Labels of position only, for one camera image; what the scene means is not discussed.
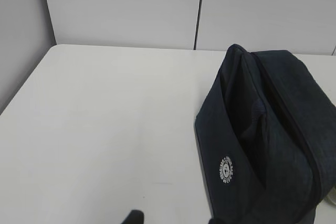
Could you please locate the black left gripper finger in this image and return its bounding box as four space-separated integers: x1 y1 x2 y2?
122 209 144 224

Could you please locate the dark blue lunch bag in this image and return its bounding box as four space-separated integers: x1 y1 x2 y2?
195 44 335 223

